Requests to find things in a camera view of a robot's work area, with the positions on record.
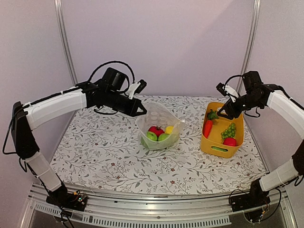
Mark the floral table cover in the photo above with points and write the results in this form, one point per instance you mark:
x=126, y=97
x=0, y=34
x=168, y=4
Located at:
x=103, y=151

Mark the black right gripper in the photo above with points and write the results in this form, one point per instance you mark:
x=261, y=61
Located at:
x=226, y=106

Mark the green apple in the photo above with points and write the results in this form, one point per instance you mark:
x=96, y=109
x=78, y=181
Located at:
x=152, y=136

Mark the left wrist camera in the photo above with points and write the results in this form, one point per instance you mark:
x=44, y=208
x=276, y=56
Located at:
x=136, y=88

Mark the yellow plastic basket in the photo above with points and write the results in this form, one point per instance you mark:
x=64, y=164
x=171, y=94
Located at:
x=219, y=125

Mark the green pear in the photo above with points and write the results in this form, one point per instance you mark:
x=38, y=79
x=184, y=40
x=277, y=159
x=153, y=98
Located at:
x=163, y=137

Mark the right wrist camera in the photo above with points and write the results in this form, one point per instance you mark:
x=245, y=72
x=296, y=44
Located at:
x=227, y=90

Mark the red fruit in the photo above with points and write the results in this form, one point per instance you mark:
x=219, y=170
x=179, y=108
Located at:
x=230, y=142

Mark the clear zip top bag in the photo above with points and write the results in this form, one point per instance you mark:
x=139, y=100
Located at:
x=158, y=115

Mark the red tomato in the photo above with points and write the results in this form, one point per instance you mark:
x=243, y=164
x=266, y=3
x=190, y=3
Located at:
x=156, y=130

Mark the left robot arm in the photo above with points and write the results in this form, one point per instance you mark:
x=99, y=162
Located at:
x=28, y=117

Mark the right aluminium post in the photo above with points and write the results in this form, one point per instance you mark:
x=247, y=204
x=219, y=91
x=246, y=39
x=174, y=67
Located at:
x=252, y=34

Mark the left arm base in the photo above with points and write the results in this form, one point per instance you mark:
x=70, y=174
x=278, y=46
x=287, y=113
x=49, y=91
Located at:
x=67, y=200

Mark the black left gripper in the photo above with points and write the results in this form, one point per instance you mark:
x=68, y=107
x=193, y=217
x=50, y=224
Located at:
x=137, y=102

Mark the aluminium post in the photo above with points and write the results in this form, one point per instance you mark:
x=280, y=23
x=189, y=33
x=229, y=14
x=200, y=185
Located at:
x=252, y=34
x=64, y=40

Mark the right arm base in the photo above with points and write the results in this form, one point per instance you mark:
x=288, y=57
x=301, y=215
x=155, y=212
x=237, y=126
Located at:
x=256, y=200

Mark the green grapes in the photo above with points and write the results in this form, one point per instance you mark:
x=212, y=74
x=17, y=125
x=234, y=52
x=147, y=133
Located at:
x=230, y=132

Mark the green leafy vegetable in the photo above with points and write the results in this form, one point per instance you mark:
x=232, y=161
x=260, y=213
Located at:
x=212, y=114

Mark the yellow lemon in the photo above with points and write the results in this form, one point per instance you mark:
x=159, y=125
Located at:
x=169, y=129

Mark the aluminium front rail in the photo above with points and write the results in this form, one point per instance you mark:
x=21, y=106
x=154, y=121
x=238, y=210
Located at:
x=114, y=209

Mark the left aluminium post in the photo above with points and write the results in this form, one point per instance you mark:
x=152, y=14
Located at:
x=64, y=40

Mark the orange carrot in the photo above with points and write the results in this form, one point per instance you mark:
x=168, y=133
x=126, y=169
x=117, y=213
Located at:
x=207, y=128

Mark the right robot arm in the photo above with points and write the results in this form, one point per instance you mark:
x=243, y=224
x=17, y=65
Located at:
x=274, y=97

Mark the green bitter gourd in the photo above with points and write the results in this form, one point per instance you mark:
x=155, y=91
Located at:
x=219, y=149

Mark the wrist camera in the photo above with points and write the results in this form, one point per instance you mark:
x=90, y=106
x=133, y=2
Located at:
x=227, y=90
x=136, y=88

